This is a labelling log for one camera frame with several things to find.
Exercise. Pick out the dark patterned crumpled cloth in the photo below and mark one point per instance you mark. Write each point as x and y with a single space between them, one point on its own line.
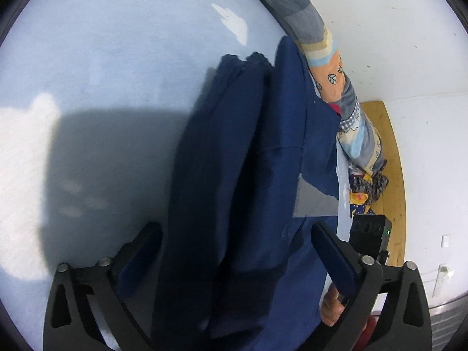
364 190

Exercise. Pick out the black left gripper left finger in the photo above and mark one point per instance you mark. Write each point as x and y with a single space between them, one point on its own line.
69 321

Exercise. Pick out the person's right hand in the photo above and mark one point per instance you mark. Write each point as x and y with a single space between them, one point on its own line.
331 307

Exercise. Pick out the light blue cloud bedsheet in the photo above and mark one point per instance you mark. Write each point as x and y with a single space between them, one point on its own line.
95 99

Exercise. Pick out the navy blue work jacket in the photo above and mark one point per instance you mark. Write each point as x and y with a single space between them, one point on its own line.
255 169

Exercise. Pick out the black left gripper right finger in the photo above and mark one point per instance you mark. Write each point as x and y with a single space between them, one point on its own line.
404 322

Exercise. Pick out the wooden bed headboard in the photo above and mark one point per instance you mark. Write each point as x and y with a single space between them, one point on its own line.
392 202

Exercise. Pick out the long patchwork body pillow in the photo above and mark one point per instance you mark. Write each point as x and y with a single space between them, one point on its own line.
357 135

